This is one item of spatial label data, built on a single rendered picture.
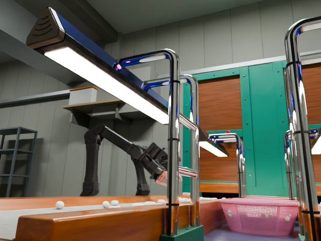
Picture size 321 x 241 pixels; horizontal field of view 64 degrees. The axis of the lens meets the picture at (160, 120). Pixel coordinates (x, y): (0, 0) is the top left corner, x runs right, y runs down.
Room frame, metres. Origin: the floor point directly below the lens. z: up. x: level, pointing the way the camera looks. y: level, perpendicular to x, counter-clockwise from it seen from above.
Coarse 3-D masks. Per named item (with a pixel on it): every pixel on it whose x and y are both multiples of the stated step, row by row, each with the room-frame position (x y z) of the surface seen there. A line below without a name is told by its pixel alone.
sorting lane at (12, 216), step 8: (40, 208) 0.70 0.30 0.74; (48, 208) 0.72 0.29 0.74; (56, 208) 0.73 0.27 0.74; (64, 208) 0.74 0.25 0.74; (72, 208) 0.75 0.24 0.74; (80, 208) 0.76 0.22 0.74; (88, 208) 0.77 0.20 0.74; (96, 208) 0.78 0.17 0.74; (0, 216) 0.52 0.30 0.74; (8, 216) 0.52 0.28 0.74; (16, 216) 0.53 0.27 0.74; (0, 224) 0.41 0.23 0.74; (8, 224) 0.42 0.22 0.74; (16, 224) 0.42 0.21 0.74; (0, 232) 0.35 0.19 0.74; (8, 232) 0.35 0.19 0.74; (8, 240) 0.31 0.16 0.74
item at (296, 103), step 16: (320, 16) 0.40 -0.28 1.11; (288, 32) 0.43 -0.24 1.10; (288, 48) 0.43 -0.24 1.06; (288, 64) 0.43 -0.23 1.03; (304, 64) 0.56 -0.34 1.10; (288, 80) 0.44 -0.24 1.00; (288, 96) 0.57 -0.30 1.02; (304, 96) 0.43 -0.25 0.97; (288, 112) 0.58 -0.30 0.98; (304, 112) 0.43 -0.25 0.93; (304, 128) 0.43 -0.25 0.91; (304, 144) 0.42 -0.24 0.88; (304, 160) 0.42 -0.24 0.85; (304, 176) 0.43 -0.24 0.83; (304, 192) 0.43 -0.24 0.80; (304, 208) 0.43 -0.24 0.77; (304, 224) 0.44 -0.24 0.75; (320, 224) 0.43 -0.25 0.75; (304, 240) 0.51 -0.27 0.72; (320, 240) 0.43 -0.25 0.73
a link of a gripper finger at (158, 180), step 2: (164, 172) 1.24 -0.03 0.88; (160, 174) 1.25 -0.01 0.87; (162, 174) 1.24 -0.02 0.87; (164, 174) 1.24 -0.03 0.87; (166, 174) 1.24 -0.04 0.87; (158, 176) 1.25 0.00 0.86; (160, 176) 1.25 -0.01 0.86; (162, 176) 1.25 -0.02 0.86; (164, 176) 1.25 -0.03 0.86; (166, 176) 1.24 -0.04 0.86; (158, 178) 1.25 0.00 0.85; (160, 178) 1.25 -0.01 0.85; (162, 178) 1.25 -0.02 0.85; (166, 178) 1.24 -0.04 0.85; (156, 180) 1.25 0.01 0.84; (158, 180) 1.25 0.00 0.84; (160, 180) 1.25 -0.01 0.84; (156, 182) 1.25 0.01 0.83; (158, 182) 1.25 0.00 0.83; (160, 182) 1.25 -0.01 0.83; (160, 184) 1.25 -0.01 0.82; (162, 184) 1.25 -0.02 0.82; (164, 184) 1.25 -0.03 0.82; (166, 184) 1.25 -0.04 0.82
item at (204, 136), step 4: (200, 128) 1.27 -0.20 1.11; (200, 132) 1.27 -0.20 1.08; (204, 132) 1.30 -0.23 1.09; (200, 136) 1.27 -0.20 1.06; (204, 136) 1.27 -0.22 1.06; (208, 136) 1.35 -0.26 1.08; (200, 140) 1.27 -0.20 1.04; (204, 140) 1.27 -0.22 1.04; (208, 140) 1.29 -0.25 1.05; (212, 140) 1.40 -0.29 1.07; (212, 144) 1.37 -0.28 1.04; (216, 144) 1.46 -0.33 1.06; (220, 144) 1.67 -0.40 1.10; (204, 148) 1.51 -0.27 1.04; (216, 148) 1.49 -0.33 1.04; (220, 148) 1.55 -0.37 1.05; (224, 148) 1.74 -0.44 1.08; (224, 152) 1.66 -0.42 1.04; (220, 156) 1.84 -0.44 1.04
